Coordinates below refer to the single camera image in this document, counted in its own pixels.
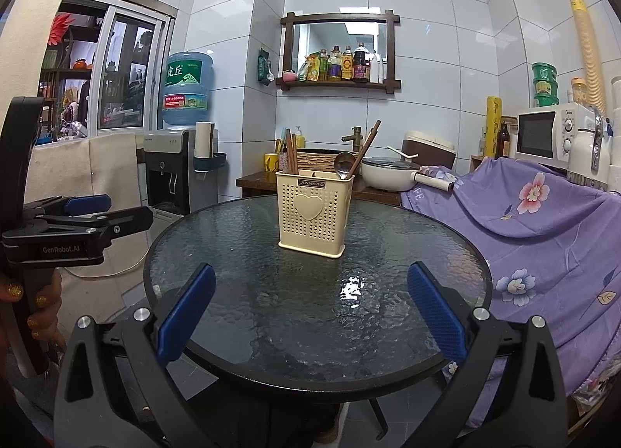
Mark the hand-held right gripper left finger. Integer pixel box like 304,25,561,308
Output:
52,263,217,448

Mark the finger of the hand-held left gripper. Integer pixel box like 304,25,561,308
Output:
22,193,113,223
46,207,154,241

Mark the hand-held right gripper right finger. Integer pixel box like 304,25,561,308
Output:
406,261,569,448

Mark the cream plastic utensil holder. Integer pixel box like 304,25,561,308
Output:
276,169,356,259

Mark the metal ladle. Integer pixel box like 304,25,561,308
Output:
335,152,359,181

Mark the person's left hand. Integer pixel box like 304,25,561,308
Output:
0,271,66,356

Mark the grey water dispenser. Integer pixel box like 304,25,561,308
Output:
143,129,195,216

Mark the round glass table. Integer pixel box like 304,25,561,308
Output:
143,195,493,439

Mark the purple floral cloth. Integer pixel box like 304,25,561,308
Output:
400,157,621,434

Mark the sliding window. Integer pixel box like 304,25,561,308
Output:
36,0,176,138

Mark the white lint roller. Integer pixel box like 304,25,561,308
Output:
412,173,456,192

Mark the white cooking pot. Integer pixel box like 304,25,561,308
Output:
361,157,423,193

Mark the blue water jug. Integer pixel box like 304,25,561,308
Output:
161,51,214,128

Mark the brown and white rice cooker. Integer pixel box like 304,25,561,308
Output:
402,130,457,170

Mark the bronze faucet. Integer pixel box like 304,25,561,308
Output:
341,126,364,154

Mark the yellow roll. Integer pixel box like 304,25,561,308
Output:
486,95,502,159

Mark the woven sink basin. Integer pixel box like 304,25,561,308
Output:
295,149,364,171

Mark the white microwave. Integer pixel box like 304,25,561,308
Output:
514,103,597,165

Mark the white thermos kettle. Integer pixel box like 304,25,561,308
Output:
567,106,612,189

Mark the dark soy sauce bottle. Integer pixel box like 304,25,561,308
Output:
353,42,371,83

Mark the wooden framed mirror shelf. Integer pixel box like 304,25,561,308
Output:
276,12,402,97

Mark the tall paper cup stack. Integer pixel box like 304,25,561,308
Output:
567,0,607,114

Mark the green wall packet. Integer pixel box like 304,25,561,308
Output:
256,48,272,86

